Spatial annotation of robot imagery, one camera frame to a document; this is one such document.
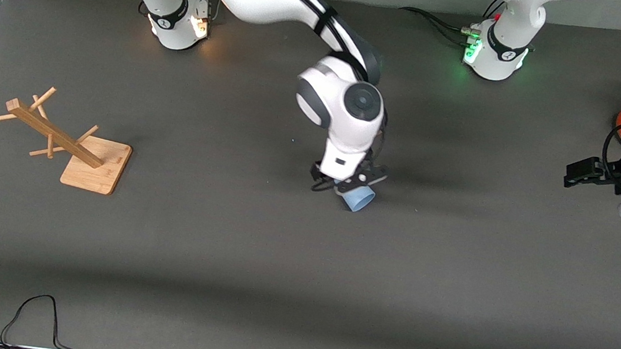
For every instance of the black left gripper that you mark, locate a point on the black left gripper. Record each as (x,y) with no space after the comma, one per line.
(613,172)

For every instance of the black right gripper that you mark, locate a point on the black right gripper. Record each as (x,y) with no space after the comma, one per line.
(314,170)

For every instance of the light blue cup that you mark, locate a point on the light blue cup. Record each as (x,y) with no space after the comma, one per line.
(359,199)

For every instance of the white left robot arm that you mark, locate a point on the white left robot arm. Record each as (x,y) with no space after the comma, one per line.
(501,41)

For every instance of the wooden cup rack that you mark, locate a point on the wooden cup rack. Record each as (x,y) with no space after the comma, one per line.
(92,165)

